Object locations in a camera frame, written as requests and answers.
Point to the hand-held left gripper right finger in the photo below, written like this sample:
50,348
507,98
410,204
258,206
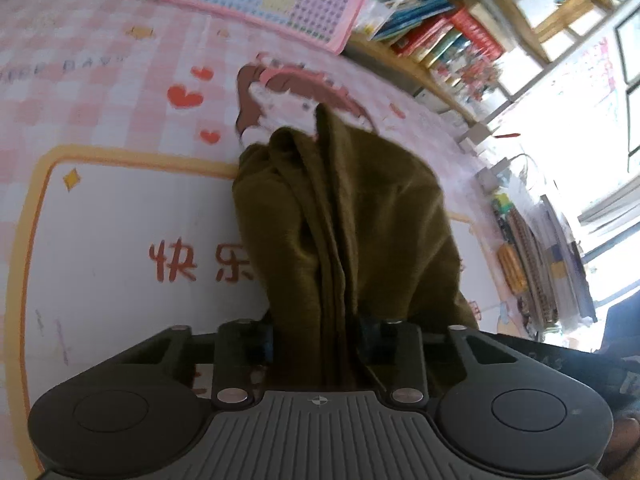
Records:
370,340

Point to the white and wood bookshelf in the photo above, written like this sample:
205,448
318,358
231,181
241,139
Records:
380,57

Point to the orange patterned packet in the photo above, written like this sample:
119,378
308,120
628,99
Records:
512,270

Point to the stack of notebooks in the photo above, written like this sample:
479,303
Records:
550,270

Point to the white desk organiser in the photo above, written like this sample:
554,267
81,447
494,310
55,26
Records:
477,135

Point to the pink checked cartoon desk mat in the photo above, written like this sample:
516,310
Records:
125,210

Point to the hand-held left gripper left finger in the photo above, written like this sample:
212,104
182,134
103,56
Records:
262,342

